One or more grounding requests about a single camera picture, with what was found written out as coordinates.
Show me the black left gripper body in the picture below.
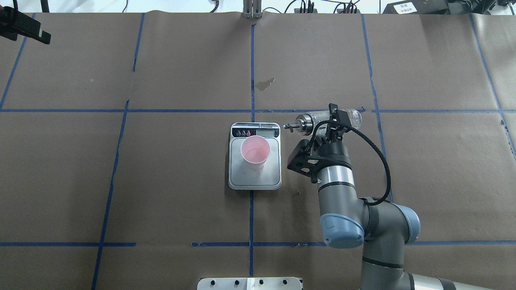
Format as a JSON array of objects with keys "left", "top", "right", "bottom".
[{"left": 0, "top": 9, "right": 41, "bottom": 39}]

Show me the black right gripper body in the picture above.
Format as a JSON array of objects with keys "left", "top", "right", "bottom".
[{"left": 287, "top": 121, "right": 351, "bottom": 184}]

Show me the clear glass sauce bottle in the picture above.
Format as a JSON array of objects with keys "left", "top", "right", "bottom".
[{"left": 283, "top": 109, "right": 362, "bottom": 136}]

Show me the pink plastic cup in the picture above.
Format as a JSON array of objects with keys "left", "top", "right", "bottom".
[{"left": 240, "top": 136, "right": 271, "bottom": 169}]

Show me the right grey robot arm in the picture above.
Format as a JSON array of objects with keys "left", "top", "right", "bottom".
[{"left": 283, "top": 103, "right": 479, "bottom": 290}]

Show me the silver digital kitchen scale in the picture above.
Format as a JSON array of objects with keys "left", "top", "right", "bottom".
[{"left": 227, "top": 122, "right": 282, "bottom": 191}]

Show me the black box with label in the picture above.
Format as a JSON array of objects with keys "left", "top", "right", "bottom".
[{"left": 382, "top": 0, "right": 449, "bottom": 15}]

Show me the aluminium frame post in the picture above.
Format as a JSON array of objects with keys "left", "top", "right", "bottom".
[{"left": 242, "top": 0, "right": 263, "bottom": 19}]

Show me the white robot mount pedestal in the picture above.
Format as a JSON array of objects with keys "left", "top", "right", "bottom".
[{"left": 197, "top": 277, "right": 304, "bottom": 290}]

